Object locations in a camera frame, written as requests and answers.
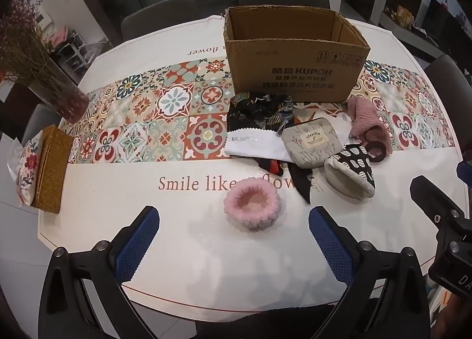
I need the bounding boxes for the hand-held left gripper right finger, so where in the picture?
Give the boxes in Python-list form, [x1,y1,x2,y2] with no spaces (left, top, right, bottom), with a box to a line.
[309,205,430,339]

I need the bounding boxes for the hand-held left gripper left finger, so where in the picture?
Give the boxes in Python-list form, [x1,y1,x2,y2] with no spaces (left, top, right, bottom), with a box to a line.
[39,205,160,339]

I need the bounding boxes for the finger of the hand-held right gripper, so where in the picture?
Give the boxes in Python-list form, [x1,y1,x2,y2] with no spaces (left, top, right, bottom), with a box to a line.
[410,176,465,231]
[456,160,472,188]

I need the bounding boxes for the brown hair tie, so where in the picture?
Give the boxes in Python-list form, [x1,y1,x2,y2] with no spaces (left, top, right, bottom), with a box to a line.
[363,140,387,163]

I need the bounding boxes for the black white patterned pouch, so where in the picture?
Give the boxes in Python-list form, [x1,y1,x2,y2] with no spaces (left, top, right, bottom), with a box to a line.
[324,143,376,200]

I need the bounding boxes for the pink fluffy headband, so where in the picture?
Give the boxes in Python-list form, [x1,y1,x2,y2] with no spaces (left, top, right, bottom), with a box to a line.
[222,178,281,232]

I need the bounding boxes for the pink fluffy cloth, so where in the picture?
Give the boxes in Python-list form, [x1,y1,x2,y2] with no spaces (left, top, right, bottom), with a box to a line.
[343,96,391,148]

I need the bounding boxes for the grey floral pouch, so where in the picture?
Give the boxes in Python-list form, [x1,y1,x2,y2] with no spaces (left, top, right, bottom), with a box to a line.
[282,117,343,169]

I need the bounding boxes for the white cleaning cloth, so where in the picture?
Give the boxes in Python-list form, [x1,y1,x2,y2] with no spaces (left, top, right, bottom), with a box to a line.
[225,126,293,162]

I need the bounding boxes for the black patterned scarf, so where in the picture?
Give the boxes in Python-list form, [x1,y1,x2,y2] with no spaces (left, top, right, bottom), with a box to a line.
[226,91,322,204]

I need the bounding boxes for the brown cardboard box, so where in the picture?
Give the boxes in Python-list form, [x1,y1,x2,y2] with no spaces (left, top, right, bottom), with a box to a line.
[223,6,370,104]

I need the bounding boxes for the woven tissue box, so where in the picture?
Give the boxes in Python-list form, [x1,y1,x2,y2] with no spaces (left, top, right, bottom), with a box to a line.
[31,124,74,214]

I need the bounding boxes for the floral tissue pack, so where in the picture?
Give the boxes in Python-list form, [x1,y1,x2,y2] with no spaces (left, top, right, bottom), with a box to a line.
[7,131,45,207]

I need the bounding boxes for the grey television cabinet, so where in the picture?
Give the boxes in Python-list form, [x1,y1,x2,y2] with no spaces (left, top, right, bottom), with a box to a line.
[380,11,443,60]

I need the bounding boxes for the black television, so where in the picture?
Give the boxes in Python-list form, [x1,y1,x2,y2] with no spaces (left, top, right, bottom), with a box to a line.
[420,0,472,48]

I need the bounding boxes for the glass vase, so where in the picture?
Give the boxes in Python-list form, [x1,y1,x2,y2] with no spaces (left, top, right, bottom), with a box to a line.
[27,61,90,122]

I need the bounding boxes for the yellow box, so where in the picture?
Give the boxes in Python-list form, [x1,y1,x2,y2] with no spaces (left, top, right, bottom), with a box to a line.
[396,5,414,26]

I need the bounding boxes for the white shoe rack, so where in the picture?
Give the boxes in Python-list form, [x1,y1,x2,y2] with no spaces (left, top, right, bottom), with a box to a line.
[55,29,97,69]

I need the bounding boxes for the dried pink flowers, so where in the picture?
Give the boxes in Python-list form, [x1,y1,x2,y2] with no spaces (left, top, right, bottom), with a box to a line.
[0,0,74,96]

